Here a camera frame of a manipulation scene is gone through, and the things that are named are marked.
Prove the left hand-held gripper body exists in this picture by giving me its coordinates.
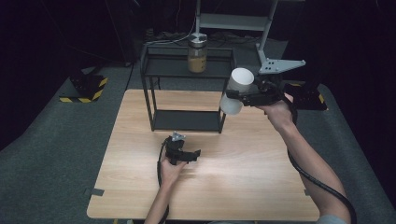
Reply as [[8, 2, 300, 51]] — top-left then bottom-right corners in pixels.
[[163, 131, 189, 166]]

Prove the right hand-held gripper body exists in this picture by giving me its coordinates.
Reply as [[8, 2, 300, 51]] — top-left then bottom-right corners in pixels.
[[248, 58, 307, 108]]

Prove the person's left hand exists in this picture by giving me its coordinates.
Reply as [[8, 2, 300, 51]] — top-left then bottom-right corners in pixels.
[[159, 156, 189, 189]]

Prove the person's right hand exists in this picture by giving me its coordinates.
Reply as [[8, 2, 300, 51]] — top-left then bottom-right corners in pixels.
[[255, 92, 295, 134]]

